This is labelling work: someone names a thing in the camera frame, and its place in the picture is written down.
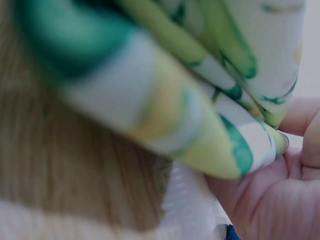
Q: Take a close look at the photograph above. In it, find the green yellow white printed cloth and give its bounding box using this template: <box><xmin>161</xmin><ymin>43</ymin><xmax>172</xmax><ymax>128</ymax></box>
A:
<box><xmin>14</xmin><ymin>0</ymin><xmax>305</xmax><ymax>181</ymax></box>

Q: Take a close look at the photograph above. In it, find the person's right hand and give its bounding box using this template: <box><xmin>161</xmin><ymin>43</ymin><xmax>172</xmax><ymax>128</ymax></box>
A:
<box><xmin>204</xmin><ymin>96</ymin><xmax>320</xmax><ymax>240</ymax></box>

